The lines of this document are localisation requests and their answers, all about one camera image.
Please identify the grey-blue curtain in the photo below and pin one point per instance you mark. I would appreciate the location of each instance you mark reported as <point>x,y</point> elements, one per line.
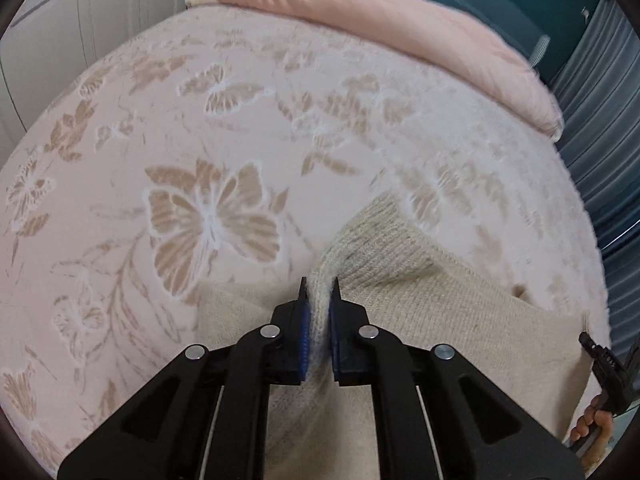
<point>600,135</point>

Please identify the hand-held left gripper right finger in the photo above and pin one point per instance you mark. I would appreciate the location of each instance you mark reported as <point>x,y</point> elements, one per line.
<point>334,347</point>

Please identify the white wardrobe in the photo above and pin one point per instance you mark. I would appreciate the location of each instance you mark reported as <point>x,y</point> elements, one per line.
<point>100,0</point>

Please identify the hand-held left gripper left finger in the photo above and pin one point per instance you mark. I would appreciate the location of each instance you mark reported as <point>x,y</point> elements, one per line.
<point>302,342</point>

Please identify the pink butterfly printed blanket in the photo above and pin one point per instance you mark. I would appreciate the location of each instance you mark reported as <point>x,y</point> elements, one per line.
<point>150,110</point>

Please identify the pink pillow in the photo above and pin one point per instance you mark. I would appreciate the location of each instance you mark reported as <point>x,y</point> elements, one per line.
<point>400,25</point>

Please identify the beige knitted sweater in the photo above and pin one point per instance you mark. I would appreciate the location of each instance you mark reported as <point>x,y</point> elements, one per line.
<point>450,320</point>

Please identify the person's right hand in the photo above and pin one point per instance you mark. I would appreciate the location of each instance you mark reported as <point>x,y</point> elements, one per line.
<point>595,422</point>

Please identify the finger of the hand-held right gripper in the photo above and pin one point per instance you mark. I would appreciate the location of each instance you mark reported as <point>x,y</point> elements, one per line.
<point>607,370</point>

